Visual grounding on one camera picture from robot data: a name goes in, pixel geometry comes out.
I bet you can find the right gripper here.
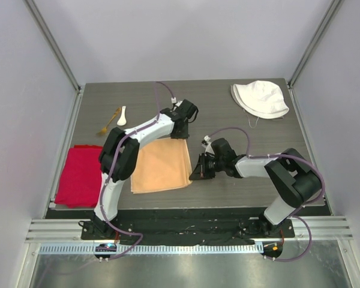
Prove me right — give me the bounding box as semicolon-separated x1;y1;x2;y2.
190;152;225;180

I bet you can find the peach cloth napkin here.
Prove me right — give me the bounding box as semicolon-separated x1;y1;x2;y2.
131;138;192;194

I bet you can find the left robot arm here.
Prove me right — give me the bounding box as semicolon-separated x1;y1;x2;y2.
92;100;199;239

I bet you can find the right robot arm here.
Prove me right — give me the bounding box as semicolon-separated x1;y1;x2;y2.
189;137;324;237

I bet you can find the white spoon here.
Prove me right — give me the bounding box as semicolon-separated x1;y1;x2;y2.
117;106;127;126

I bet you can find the gold fork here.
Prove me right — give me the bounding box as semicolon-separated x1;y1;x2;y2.
97;107;121;136

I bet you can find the white bucket hat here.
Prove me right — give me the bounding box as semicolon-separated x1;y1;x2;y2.
230;80;289;119

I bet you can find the red folded cloth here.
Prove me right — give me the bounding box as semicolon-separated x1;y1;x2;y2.
55;145;102;208

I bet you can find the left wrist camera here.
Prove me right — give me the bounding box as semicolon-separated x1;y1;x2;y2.
171;97;183;110

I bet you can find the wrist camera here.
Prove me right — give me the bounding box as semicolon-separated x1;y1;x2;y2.
171;97;183;110
202;136;215;155

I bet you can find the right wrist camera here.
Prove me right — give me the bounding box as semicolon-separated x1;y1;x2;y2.
202;136;215;155

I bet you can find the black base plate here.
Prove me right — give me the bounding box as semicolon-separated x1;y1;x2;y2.
46;208;295;246

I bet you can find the aluminium front rail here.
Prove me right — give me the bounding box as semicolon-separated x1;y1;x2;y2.
26;216;353;243

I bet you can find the white slotted cable duct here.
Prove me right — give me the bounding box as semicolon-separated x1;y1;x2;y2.
39;242;263;255

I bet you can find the left aluminium frame post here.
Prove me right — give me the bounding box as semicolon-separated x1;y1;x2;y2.
23;0;81;93

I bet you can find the aluminium frame post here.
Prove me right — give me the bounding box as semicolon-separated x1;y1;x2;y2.
23;0;81;93
287;0;344;88

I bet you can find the right aluminium frame post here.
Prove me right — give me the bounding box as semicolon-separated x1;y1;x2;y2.
287;0;344;88

